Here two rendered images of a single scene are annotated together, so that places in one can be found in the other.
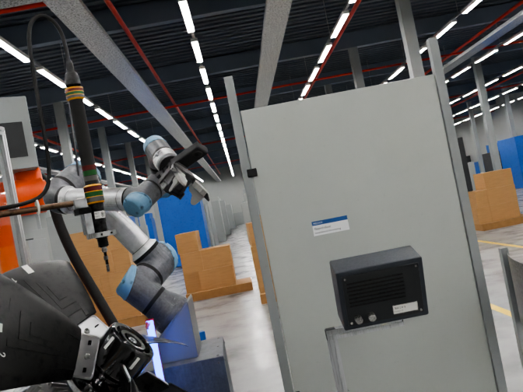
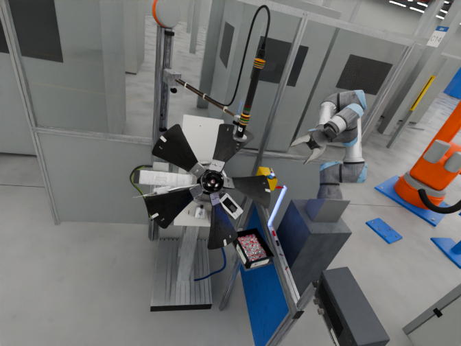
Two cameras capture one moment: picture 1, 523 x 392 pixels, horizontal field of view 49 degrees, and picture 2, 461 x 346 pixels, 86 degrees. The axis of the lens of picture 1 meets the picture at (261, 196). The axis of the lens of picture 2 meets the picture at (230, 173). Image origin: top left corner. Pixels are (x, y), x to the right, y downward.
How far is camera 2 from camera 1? 1.39 m
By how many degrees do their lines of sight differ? 77
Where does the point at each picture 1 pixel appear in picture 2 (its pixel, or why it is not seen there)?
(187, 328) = (317, 208)
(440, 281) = not seen: outside the picture
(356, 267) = (333, 285)
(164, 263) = (350, 175)
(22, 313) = (175, 141)
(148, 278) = (331, 174)
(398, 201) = not seen: outside the picture
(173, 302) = (328, 193)
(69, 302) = (226, 151)
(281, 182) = not seen: outside the picture
